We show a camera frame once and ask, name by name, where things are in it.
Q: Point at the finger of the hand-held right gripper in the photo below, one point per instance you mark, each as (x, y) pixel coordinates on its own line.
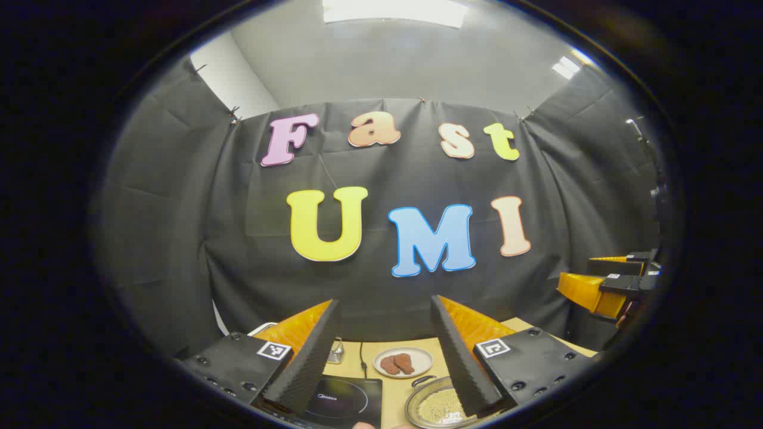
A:
(587, 292)
(620, 267)

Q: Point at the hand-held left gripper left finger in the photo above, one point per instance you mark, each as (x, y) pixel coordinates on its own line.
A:
(310, 363)

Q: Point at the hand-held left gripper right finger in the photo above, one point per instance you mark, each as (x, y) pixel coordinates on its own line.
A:
(459, 363)

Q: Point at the black induction cooktop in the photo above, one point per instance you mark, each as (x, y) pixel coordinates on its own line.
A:
(351, 402)

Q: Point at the stainless steel pot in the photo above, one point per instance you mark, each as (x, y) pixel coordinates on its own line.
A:
(411, 411)

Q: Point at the white round plate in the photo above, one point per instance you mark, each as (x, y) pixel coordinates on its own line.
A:
(420, 357)

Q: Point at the pile of yellow soybeans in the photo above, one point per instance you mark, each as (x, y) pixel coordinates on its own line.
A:
(438, 408)

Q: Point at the brown meat piece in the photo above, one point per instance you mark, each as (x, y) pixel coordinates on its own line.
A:
(405, 362)
(389, 366)

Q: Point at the black backdrop cloth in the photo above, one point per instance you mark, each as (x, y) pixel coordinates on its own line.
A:
(238, 238)

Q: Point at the small ceiling light panel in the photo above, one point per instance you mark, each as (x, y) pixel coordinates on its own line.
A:
(566, 67)

